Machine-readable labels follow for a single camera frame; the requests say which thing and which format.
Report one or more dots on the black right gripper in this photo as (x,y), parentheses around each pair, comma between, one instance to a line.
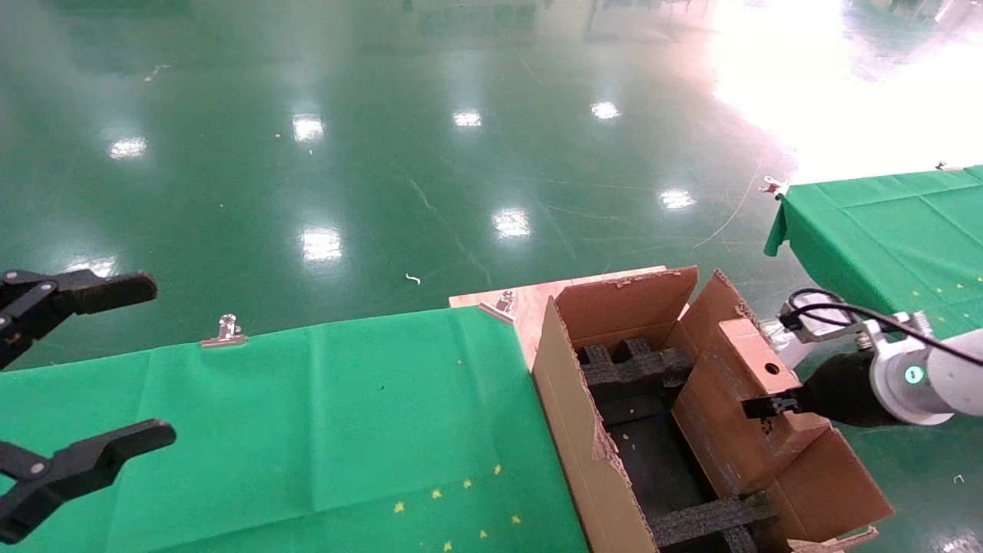
(841,392)

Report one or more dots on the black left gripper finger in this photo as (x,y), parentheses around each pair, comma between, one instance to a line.
(92,457)
(100,290)

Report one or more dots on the small cardboard box with hole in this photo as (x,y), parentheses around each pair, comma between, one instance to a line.
(729,438)

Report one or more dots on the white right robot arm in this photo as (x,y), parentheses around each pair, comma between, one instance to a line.
(960,376)

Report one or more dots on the large open cardboard carton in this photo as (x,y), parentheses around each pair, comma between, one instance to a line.
(584,461)

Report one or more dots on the black foam bottom pad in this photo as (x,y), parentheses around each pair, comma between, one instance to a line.
(653,461)

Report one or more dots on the black foam insert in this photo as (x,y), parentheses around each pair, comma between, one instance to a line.
(699,522)
(630,369)

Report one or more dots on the green tablecloth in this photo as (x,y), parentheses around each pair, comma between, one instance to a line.
(883,230)
(307,422)

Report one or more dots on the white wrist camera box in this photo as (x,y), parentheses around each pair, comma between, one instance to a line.
(814,326)

